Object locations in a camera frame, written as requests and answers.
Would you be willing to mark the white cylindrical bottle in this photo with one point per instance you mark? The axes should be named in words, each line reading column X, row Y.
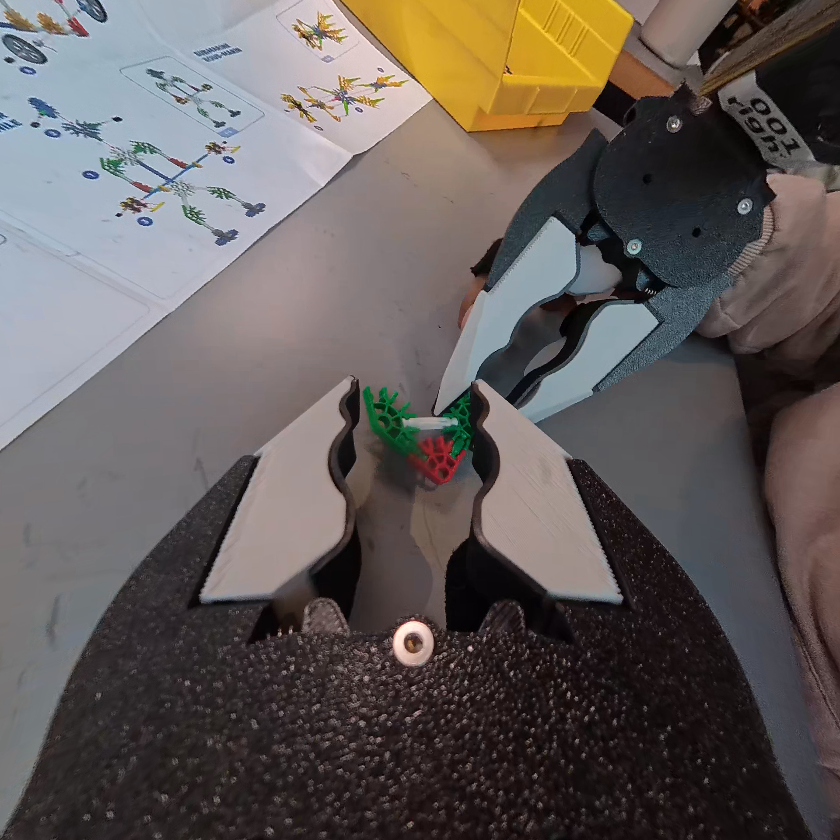
column 683, row 26

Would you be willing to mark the person's right forearm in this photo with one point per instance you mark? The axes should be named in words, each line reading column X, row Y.
column 801, row 263

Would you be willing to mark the stacked yellow storage bins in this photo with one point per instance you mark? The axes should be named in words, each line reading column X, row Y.
column 433, row 53

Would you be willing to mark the toy instruction poster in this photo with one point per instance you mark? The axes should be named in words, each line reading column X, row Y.
column 79, row 263

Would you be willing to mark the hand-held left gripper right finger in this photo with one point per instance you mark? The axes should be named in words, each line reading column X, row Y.
column 545, row 525

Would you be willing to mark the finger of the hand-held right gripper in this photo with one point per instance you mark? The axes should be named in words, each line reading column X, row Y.
column 604, row 344
column 519, row 289

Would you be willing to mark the white toy rod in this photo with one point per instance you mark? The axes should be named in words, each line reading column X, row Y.
column 431, row 427

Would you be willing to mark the grey desk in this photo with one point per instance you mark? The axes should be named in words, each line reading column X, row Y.
column 197, row 433

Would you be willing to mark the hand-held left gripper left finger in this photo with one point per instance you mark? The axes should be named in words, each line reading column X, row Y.
column 282, row 525

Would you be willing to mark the person's right hand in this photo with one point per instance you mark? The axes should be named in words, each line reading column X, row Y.
column 469, row 310

